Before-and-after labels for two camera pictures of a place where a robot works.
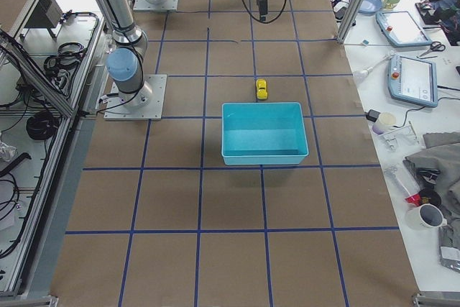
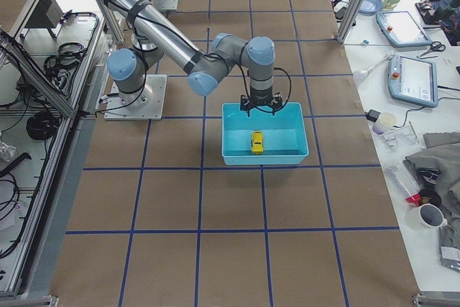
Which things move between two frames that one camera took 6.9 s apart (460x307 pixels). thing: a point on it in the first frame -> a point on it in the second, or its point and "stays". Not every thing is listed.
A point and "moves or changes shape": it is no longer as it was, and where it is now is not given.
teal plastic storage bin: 263,133 stays
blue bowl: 370,4 stays
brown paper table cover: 163,221 stays
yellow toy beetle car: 261,93 moves or changes shape
